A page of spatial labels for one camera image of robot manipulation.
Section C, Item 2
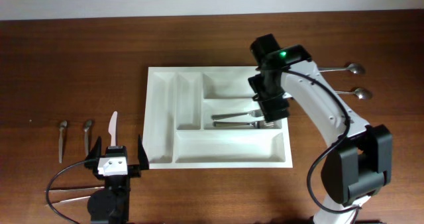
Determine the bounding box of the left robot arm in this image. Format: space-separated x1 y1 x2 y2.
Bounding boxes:
84 137 150 224

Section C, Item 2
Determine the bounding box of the white plastic knife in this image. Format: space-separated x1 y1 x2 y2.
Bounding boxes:
108 111 118 146

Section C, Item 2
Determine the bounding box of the right small steel teaspoon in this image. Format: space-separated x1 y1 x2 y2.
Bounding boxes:
83 119 93 156

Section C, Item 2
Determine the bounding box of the steel tablespoon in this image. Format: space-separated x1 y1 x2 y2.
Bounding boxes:
335 87 373 100
319 63 366 75

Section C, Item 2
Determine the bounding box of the white plastic cutlery tray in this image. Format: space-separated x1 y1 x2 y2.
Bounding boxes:
142 66 293 169

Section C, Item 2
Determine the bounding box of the steel fork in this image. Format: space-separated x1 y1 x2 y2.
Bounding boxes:
211 109 264 121
212 121 276 129

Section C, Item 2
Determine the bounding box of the left small steel teaspoon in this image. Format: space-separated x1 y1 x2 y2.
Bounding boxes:
58 121 68 164

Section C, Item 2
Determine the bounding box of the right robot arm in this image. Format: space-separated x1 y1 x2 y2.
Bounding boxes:
248 34 393 224

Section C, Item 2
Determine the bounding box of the small steel teaspoon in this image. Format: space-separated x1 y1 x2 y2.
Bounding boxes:
83 119 93 156
58 121 68 164

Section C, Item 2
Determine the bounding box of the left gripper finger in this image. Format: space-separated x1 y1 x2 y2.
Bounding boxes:
137 135 150 170
86 137 102 160

